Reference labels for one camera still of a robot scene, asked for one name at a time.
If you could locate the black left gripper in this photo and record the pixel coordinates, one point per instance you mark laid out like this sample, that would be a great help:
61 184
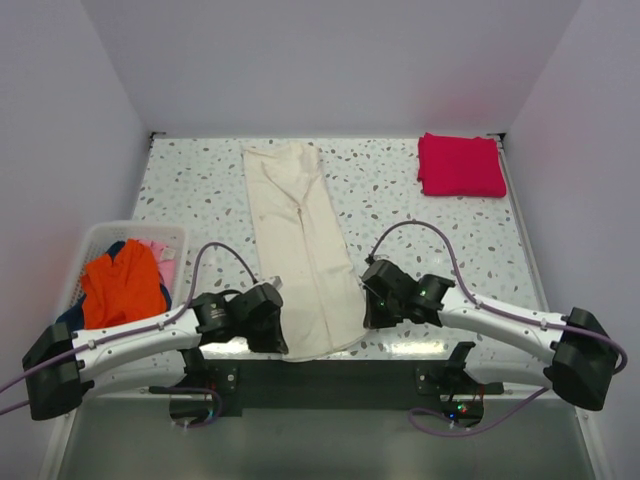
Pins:
274 342

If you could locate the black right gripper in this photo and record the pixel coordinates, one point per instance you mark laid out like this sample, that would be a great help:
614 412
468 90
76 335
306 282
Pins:
372 318

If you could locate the cream white t-shirt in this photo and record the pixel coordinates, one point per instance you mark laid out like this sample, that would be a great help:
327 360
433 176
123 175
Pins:
299 240

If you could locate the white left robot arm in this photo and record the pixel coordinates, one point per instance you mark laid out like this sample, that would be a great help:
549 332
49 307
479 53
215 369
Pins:
162 353

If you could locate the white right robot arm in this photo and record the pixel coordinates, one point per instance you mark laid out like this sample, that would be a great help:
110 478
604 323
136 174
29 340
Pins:
571 355

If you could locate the pink t-shirt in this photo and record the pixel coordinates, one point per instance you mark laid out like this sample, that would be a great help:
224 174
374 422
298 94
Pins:
165 258

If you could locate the orange t-shirt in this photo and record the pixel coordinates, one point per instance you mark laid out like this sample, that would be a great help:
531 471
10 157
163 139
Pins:
122 288

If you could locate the folded magenta t-shirt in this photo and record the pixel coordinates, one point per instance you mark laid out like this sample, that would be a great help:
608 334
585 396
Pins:
458 166

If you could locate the white plastic laundry basket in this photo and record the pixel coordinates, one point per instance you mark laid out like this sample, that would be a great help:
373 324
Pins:
101 236

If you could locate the navy blue t-shirt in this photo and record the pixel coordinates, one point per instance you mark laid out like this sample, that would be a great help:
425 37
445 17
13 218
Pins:
73 317

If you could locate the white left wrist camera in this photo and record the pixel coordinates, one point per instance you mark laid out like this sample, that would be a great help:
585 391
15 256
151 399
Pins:
274 281

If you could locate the aluminium frame rail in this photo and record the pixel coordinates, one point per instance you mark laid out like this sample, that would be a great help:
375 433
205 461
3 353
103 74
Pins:
331 398

